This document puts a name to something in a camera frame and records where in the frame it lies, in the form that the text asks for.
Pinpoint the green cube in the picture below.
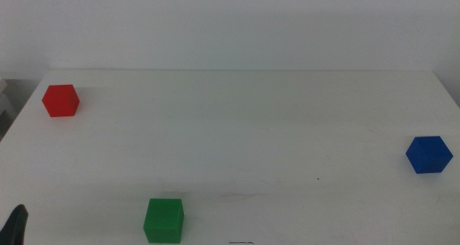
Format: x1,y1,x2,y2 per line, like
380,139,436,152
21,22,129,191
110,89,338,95
142,198,185,244

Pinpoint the blue cube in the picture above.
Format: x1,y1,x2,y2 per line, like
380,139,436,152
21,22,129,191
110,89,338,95
405,135,454,175

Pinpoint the red cube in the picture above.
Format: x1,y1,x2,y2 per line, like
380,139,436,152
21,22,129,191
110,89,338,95
41,84,81,118

